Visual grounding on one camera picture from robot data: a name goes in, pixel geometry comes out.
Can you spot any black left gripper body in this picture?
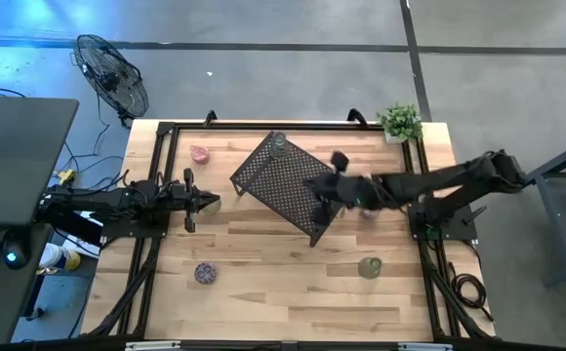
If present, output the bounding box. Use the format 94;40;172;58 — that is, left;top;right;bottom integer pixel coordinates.
165;168;198;234

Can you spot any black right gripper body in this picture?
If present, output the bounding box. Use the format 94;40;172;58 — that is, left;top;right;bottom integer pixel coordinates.
313;151;380;227

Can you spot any green glass candle holder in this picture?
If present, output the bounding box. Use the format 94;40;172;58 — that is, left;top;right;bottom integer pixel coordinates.
357;255;384;281
198;197;223;217
268;131;292;160

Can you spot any blue patterned candle holder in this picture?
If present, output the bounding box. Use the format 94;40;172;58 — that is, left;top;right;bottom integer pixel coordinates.
193;261;219;286

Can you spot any pink patterned candle holder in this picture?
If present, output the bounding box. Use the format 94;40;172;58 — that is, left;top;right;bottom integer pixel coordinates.
189;144;211;166

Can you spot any black perforated metal shelf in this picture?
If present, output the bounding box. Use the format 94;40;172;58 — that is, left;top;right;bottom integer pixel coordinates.
228;130;350;248

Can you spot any green potted plant white pot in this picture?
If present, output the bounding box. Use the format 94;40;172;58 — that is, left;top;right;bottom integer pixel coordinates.
376;101;425;145

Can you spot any white and yellow bottle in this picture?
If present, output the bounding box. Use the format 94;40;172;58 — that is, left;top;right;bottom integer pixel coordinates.
37;242;82;275

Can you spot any black floor fan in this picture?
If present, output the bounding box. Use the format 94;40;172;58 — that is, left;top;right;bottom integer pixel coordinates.
71;33;150;129

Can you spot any large dark grey panel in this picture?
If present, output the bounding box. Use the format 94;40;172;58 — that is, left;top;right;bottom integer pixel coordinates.
0;96;80;228

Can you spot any black computer mouse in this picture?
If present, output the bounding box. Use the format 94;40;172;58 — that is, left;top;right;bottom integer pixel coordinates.
1;229;32;271

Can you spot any grey metal side table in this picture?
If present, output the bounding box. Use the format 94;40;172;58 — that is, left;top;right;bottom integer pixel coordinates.
524;134;566;289

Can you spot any dark grey desk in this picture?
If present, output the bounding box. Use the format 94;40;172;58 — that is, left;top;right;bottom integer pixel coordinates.
0;223;54;348

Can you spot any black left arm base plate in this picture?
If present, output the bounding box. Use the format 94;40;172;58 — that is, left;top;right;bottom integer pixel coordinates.
101;214;170;240

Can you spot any black aluminium rig frame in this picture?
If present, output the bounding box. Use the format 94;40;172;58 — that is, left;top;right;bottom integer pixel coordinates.
82;107;497;342

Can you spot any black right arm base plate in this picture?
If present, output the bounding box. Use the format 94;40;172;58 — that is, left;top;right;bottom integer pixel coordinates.
407;202;479;243

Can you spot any black fan cable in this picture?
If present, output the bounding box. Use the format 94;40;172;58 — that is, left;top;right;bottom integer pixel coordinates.
91;92;112;158

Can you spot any coiled black cable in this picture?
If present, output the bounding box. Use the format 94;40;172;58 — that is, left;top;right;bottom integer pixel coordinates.
447;260;495;323

